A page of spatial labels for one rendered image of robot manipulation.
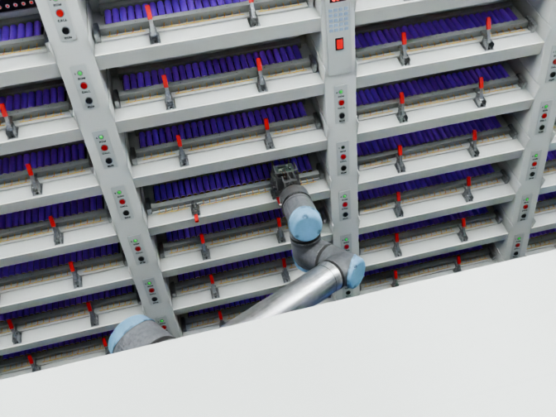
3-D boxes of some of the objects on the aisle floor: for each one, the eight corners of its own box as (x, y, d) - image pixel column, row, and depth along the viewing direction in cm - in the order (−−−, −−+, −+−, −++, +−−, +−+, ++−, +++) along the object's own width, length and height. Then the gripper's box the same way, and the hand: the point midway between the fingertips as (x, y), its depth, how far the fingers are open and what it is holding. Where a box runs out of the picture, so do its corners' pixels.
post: (361, 356, 231) (352, -91, 132) (339, 361, 230) (315, -86, 131) (346, 322, 247) (328, -99, 148) (326, 327, 246) (295, -94, 147)
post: (198, 396, 223) (61, -48, 124) (176, 402, 222) (20, -42, 123) (194, 358, 239) (70, -61, 140) (173, 363, 238) (33, -56, 139)
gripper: (309, 178, 160) (292, 146, 178) (274, 185, 159) (261, 152, 176) (311, 202, 165) (294, 168, 182) (277, 209, 164) (264, 174, 181)
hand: (280, 170), depth 180 cm, fingers closed
